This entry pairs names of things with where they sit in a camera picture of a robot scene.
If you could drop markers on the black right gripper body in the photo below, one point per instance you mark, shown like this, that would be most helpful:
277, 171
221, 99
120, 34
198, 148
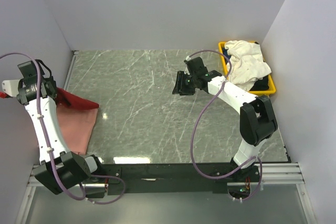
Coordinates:
185, 83

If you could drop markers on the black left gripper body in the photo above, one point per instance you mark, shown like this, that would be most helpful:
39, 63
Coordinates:
52, 82

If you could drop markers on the red t shirt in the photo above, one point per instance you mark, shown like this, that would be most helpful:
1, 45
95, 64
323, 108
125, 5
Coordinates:
72, 101

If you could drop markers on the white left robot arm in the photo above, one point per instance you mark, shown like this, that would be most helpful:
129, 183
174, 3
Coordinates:
59, 168

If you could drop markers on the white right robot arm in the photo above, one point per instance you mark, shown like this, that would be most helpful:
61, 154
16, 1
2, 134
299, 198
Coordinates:
257, 121

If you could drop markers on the blue garment in bin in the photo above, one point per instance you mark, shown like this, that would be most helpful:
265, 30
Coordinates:
225, 52

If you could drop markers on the white t shirt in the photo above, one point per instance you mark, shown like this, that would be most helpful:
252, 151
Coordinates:
246, 63

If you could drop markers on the folded pink t shirt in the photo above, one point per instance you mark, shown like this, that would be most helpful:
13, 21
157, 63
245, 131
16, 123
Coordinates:
76, 127

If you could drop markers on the black garment in bin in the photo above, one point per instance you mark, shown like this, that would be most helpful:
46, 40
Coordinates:
261, 84

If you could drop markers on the yellow plastic bin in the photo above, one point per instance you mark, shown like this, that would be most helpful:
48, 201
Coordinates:
270, 91

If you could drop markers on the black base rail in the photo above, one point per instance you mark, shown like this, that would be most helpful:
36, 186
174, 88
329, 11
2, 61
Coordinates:
178, 178

